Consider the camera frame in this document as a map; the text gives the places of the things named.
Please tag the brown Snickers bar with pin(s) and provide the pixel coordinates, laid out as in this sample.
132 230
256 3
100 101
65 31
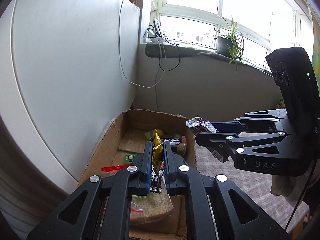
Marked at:
198 125

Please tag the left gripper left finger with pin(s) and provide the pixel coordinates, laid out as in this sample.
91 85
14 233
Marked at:
100 207

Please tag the wrapped bread cake package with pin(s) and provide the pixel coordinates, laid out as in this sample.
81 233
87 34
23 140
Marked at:
150 208

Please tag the black camera box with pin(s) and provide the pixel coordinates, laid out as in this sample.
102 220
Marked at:
293 74

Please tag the green snack bag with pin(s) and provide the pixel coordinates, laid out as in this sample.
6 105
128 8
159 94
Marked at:
280 104

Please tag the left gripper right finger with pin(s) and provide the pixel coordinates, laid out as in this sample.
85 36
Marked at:
215 207

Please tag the potted spider plant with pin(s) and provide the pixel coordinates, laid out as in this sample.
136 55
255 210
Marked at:
231 44

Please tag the small green square packet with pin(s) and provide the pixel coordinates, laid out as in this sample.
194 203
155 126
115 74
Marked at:
130 157

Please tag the yellow round candy in box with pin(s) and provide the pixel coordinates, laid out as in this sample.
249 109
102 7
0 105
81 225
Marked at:
151 134

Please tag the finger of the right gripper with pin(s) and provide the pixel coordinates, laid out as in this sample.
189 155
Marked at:
229 127
214 142

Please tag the white gloved right hand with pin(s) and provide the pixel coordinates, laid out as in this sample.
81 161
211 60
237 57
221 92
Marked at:
291 188

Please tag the black patterned snack packet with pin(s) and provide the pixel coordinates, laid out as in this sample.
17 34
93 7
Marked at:
156 179

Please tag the pink checkered table cloth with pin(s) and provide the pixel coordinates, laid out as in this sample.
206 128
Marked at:
256 185

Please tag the dark green windowsill mat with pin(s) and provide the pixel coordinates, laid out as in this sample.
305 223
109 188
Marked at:
174 51

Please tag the brown egg snack packet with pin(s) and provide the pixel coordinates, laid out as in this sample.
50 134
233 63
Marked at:
182 146

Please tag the brown cardboard box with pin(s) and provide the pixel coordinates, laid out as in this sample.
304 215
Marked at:
125 135

